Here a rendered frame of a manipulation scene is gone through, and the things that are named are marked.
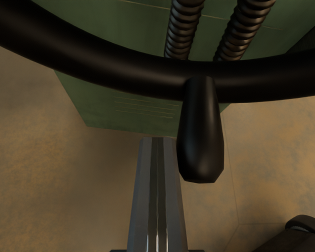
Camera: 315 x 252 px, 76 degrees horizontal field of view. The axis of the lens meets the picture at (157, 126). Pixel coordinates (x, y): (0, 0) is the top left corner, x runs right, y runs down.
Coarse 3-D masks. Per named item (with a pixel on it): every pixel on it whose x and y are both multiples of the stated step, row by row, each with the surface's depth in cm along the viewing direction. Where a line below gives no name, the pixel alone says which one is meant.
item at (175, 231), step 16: (160, 144) 10; (160, 160) 9; (176, 160) 9; (160, 176) 8; (176, 176) 8; (160, 192) 7; (176, 192) 7; (160, 208) 7; (176, 208) 7; (160, 224) 6; (176, 224) 6; (160, 240) 6; (176, 240) 6
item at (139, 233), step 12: (144, 144) 10; (156, 144) 10; (144, 156) 9; (156, 156) 9; (144, 168) 8; (156, 168) 8; (144, 180) 8; (156, 180) 8; (144, 192) 7; (156, 192) 7; (132, 204) 7; (144, 204) 7; (156, 204) 7; (132, 216) 7; (144, 216) 7; (156, 216) 7; (132, 228) 6; (144, 228) 6; (156, 228) 6; (132, 240) 6; (144, 240) 6; (156, 240) 6
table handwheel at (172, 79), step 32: (0, 0) 9; (0, 32) 9; (32, 32) 10; (64, 32) 11; (64, 64) 11; (96, 64) 12; (128, 64) 12; (160, 64) 13; (192, 64) 13; (224, 64) 13; (256, 64) 12; (288, 64) 11; (160, 96) 13; (224, 96) 13; (256, 96) 12; (288, 96) 12
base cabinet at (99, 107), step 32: (32, 0) 29; (64, 0) 28; (96, 0) 28; (128, 0) 28; (160, 0) 27; (224, 0) 27; (288, 0) 26; (96, 32) 33; (128, 32) 33; (160, 32) 32; (288, 32) 30; (96, 96) 55; (128, 96) 54; (128, 128) 79; (160, 128) 76
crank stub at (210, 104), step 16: (192, 80) 11; (208, 80) 11; (192, 96) 11; (208, 96) 11; (192, 112) 10; (208, 112) 10; (192, 128) 10; (208, 128) 10; (176, 144) 11; (192, 144) 10; (208, 144) 10; (192, 160) 9; (208, 160) 9; (192, 176) 10; (208, 176) 9
